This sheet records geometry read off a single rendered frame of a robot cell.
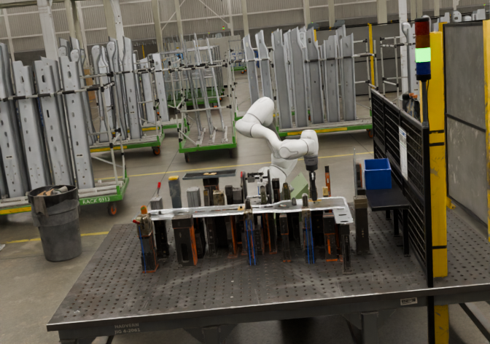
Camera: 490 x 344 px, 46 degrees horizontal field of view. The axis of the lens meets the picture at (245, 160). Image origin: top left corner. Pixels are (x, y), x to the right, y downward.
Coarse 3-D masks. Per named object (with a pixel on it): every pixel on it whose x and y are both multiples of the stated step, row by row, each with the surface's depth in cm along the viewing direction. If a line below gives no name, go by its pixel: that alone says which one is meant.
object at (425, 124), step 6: (420, 18) 268; (426, 18) 267; (420, 78) 274; (426, 78) 273; (426, 84) 276; (426, 90) 277; (426, 96) 277; (426, 102) 278; (426, 108) 279; (426, 114) 279; (426, 120) 280; (426, 126) 280
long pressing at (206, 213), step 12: (240, 204) 373; (276, 204) 366; (288, 204) 364; (300, 204) 361; (312, 204) 359; (324, 204) 356; (336, 204) 354; (156, 216) 366; (168, 216) 363; (204, 216) 358
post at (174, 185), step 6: (168, 180) 399; (174, 180) 397; (168, 186) 397; (174, 186) 397; (174, 192) 398; (180, 192) 401; (174, 198) 399; (180, 198) 403; (174, 204) 400; (180, 204) 401
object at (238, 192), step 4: (236, 188) 384; (240, 188) 383; (236, 192) 379; (240, 192) 379; (236, 196) 380; (240, 196) 380; (236, 200) 381; (240, 200) 380; (236, 208) 383; (236, 216) 384; (236, 220) 385; (236, 224) 385; (236, 228) 386; (240, 228) 385; (240, 232) 386; (240, 236) 387; (240, 240) 387
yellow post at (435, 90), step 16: (432, 32) 283; (432, 48) 283; (432, 64) 285; (432, 80) 287; (432, 96) 289; (432, 112) 290; (432, 128) 292; (432, 144) 294; (432, 160) 296; (432, 176) 297; (432, 192) 299; (432, 208) 301; (432, 224) 303; (432, 240) 305; (432, 256) 307; (448, 336) 318
